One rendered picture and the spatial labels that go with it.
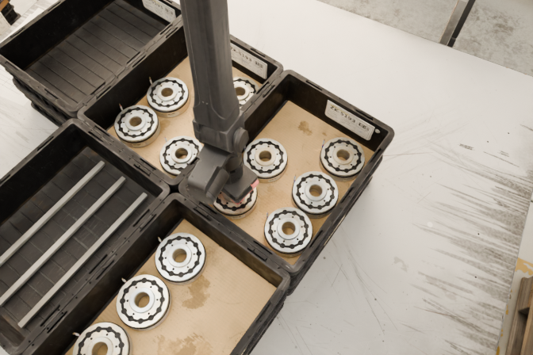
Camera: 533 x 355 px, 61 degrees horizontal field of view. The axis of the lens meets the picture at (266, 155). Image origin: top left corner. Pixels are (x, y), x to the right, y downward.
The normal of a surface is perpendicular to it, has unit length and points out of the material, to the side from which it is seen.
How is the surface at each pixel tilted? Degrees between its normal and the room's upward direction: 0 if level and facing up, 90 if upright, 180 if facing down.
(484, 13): 0
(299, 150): 0
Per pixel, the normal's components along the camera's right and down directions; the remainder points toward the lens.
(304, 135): 0.01, -0.48
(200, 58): -0.44, 0.70
